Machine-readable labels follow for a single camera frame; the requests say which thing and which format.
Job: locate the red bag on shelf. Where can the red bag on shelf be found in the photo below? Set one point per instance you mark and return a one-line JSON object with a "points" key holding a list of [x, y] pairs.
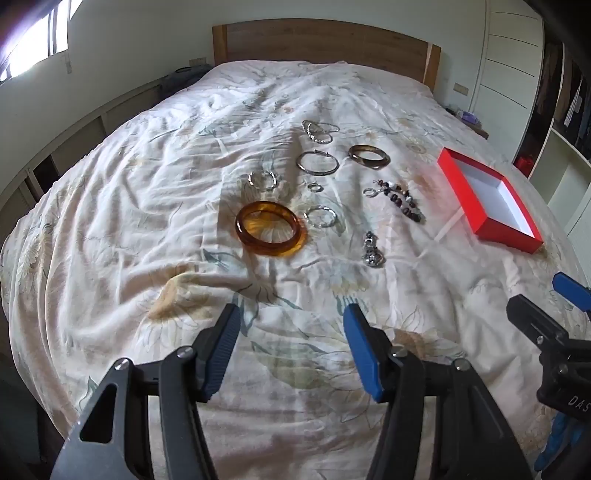
{"points": [[525, 165]]}

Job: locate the low white side cabinet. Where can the low white side cabinet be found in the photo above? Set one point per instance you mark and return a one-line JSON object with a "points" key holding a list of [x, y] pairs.
{"points": [[22, 193]]}

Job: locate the white wardrobe door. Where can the white wardrobe door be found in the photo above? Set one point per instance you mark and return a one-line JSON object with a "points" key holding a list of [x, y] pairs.
{"points": [[509, 73]]}

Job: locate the large silver hoop bangle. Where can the large silver hoop bangle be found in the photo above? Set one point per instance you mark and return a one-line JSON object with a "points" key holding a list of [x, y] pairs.
{"points": [[317, 163]]}

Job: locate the hanging clothes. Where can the hanging clothes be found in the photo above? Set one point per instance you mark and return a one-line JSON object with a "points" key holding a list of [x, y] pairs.
{"points": [[564, 96]]}

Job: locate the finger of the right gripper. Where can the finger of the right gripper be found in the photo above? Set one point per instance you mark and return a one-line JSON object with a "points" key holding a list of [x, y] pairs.
{"points": [[536, 324], [574, 292]]}

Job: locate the wall switch plate right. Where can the wall switch plate right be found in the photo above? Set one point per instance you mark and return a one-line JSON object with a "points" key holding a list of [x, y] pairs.
{"points": [[461, 89]]}

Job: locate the amber translucent bangle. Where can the amber translucent bangle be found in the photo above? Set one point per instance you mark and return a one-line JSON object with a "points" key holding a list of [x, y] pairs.
{"points": [[269, 229]]}

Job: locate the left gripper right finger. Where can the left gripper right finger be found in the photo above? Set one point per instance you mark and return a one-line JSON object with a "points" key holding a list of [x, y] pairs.
{"points": [[473, 439]]}

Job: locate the floral cream bed cover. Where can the floral cream bed cover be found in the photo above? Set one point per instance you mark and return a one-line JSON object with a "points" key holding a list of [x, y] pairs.
{"points": [[133, 251]]}

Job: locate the open white shelf unit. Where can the open white shelf unit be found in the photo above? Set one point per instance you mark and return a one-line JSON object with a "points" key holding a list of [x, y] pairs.
{"points": [[561, 176]]}

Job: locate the brown tortoiseshell bangle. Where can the brown tortoiseshell bangle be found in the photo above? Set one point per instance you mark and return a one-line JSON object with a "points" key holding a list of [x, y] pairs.
{"points": [[369, 156]]}

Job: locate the wooden nightstand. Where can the wooden nightstand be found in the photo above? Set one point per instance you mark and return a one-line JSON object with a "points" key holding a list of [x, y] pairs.
{"points": [[474, 125]]}

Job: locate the purple item on nightstand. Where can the purple item on nightstand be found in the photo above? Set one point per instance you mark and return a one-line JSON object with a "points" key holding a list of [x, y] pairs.
{"points": [[470, 118]]}

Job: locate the red shallow cardboard box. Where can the red shallow cardboard box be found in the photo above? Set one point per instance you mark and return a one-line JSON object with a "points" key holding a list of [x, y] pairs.
{"points": [[492, 206]]}

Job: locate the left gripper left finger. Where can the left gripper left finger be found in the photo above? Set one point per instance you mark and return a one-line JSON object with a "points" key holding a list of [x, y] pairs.
{"points": [[111, 438]]}

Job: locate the wooden headboard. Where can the wooden headboard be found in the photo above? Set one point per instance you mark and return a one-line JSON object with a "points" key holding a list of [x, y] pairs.
{"points": [[323, 41]]}

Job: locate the silver metal link watch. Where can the silver metal link watch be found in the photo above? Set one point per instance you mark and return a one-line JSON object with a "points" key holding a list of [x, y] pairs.
{"points": [[372, 256]]}

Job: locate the right hand blue glove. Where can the right hand blue glove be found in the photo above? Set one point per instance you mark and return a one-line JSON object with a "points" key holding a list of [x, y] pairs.
{"points": [[565, 431]]}

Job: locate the dark bag beside bed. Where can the dark bag beside bed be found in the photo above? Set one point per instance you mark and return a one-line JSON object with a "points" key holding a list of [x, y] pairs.
{"points": [[180, 79]]}

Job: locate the twisted silver bangle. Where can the twisted silver bangle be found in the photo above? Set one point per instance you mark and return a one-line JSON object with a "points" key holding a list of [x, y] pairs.
{"points": [[321, 216], [263, 180]]}

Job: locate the wall socket plate left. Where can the wall socket plate left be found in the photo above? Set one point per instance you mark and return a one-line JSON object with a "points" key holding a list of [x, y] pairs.
{"points": [[197, 61]]}

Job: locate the bright window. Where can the bright window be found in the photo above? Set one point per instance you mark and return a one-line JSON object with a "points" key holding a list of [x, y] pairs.
{"points": [[40, 40]]}

